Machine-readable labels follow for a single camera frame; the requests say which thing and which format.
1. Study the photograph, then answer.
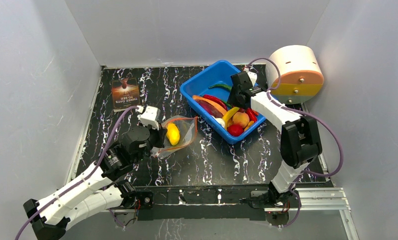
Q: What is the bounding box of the yellow banana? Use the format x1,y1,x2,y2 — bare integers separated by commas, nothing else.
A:
222,106,240,129

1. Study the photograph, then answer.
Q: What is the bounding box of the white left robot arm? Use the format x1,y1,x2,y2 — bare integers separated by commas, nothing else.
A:
23,124,167,240

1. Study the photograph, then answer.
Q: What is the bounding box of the dark paperback book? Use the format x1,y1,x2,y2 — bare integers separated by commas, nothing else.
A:
111,77,141,112

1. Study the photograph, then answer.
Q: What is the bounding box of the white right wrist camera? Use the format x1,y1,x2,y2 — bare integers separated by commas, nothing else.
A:
246,70,258,88

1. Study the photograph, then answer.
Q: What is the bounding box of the clear zip bag orange seal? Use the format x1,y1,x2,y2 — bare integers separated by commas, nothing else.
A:
151,115,198,158

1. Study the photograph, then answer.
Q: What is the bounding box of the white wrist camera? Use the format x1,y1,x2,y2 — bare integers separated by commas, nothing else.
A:
135,105,161,130
246,70,258,88

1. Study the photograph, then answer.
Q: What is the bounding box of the round white orange drawer box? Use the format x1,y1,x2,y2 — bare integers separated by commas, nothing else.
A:
265,45,324,105

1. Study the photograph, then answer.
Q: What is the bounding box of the green chili pepper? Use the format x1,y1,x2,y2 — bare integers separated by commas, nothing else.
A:
208,83,232,92

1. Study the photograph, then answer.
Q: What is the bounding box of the yellow mango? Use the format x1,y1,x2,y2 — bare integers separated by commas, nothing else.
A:
166,122,181,146

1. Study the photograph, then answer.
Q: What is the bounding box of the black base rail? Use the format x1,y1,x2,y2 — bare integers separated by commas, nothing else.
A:
112,183,303,222

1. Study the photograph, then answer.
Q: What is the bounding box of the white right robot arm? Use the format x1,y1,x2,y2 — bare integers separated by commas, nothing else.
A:
228,71,322,209

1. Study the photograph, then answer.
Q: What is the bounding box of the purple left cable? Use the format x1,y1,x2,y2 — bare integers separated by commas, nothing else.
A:
14,105,144,240

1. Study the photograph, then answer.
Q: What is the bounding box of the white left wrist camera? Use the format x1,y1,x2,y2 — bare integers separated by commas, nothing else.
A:
135,105,161,130

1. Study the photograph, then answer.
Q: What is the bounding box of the blue plastic bin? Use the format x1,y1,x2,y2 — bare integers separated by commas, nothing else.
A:
180,60,279,145

